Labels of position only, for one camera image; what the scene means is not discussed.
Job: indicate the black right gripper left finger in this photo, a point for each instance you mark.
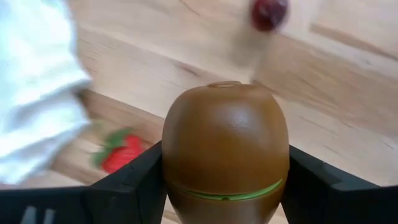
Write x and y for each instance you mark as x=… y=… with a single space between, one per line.
x=124 y=199

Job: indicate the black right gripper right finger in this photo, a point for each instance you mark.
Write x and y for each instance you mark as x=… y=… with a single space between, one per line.
x=326 y=199

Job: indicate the red toy strawberry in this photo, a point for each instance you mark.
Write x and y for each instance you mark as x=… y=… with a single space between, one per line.
x=122 y=154

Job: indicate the brown toy kiwi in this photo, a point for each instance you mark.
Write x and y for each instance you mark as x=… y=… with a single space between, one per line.
x=225 y=140

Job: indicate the dark red toy cherry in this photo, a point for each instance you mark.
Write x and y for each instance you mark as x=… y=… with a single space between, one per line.
x=269 y=12

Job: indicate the white plaid dish towel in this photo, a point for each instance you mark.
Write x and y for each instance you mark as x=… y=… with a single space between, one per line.
x=37 y=93

